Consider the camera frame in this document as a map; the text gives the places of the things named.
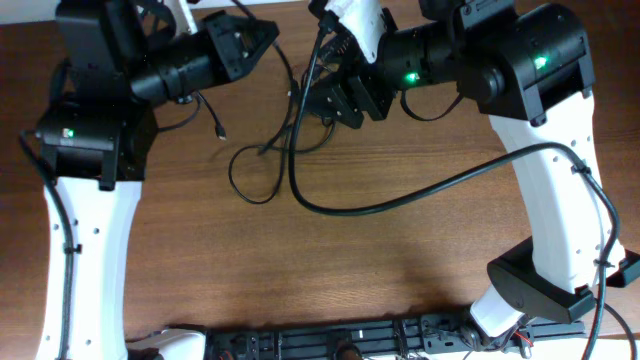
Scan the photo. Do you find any thin black USB cable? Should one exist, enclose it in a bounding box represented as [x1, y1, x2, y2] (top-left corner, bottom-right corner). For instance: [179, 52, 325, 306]
[228, 59, 337, 205]

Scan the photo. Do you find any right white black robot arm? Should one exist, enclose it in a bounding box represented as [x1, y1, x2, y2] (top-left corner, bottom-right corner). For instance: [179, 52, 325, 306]
[309, 1, 639, 348]

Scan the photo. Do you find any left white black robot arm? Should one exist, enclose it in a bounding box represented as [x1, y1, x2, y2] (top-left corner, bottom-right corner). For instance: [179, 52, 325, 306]
[28, 1, 279, 359]

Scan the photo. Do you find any thick black camera cable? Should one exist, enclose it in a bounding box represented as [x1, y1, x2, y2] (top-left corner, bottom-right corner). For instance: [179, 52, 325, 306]
[287, 12, 639, 360]

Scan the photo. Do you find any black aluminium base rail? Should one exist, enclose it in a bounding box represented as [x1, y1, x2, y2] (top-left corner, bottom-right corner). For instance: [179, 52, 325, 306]
[127, 312, 586, 360]

